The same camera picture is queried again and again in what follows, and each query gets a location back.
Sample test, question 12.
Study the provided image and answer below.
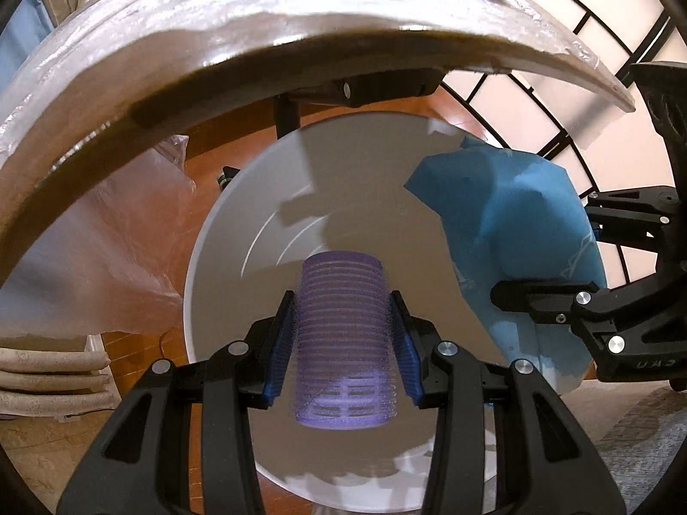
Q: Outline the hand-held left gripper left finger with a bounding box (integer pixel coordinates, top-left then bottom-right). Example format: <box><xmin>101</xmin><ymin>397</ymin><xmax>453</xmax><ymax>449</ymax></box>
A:
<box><xmin>56</xmin><ymin>290</ymin><xmax>297</xmax><ymax>515</ymax></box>

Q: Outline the black metal table leg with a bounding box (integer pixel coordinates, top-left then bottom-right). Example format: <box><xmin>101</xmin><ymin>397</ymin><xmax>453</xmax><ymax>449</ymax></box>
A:
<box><xmin>274</xmin><ymin>67</ymin><xmax>444</xmax><ymax>143</ymax></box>

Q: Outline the round wooden table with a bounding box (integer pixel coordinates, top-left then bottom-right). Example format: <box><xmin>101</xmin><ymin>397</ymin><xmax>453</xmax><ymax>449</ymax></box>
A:
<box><xmin>0</xmin><ymin>0</ymin><xmax>637</xmax><ymax>291</ymax></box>

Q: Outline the round white waste bin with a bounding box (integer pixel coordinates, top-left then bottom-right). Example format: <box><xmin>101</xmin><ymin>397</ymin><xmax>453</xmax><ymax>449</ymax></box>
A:
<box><xmin>182</xmin><ymin>121</ymin><xmax>608</xmax><ymax>514</ymax></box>

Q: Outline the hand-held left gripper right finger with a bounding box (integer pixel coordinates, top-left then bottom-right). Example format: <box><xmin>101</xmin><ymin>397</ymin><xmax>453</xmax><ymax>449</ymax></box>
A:
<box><xmin>389</xmin><ymin>290</ymin><xmax>629</xmax><ymax>515</ymax></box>

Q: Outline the grey patterned rug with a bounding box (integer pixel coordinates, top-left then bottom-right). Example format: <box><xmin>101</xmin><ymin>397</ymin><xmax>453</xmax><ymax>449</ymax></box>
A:
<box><xmin>558</xmin><ymin>381</ymin><xmax>678</xmax><ymax>515</ymax></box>

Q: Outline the clear plastic table cover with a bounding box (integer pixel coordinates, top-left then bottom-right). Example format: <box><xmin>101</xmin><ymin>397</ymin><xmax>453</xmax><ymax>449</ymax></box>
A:
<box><xmin>0</xmin><ymin>0</ymin><xmax>602</xmax><ymax>336</ymax></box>

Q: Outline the purple hair roller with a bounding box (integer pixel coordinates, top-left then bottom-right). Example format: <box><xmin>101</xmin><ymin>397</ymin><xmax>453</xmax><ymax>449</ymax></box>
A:
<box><xmin>292</xmin><ymin>251</ymin><xmax>399</xmax><ymax>431</ymax></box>

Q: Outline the blue plastic bag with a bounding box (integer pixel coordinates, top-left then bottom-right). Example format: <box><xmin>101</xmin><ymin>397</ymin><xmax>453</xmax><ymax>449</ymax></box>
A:
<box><xmin>404</xmin><ymin>136</ymin><xmax>610</xmax><ymax>394</ymax></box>

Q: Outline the blue curtain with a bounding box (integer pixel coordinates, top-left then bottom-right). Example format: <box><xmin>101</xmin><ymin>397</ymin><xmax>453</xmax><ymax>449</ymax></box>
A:
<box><xmin>0</xmin><ymin>0</ymin><xmax>57</xmax><ymax>49</ymax></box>

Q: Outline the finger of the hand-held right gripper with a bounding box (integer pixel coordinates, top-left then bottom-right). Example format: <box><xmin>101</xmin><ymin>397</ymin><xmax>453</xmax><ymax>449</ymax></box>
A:
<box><xmin>491</xmin><ymin>273</ymin><xmax>666</xmax><ymax>352</ymax></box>
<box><xmin>586</xmin><ymin>187</ymin><xmax>674</xmax><ymax>248</ymax></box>

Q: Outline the white panel screen black frame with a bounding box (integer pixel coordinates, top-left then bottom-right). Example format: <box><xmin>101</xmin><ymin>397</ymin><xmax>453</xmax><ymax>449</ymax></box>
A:
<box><xmin>440</xmin><ymin>0</ymin><xmax>687</xmax><ymax>291</ymax></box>

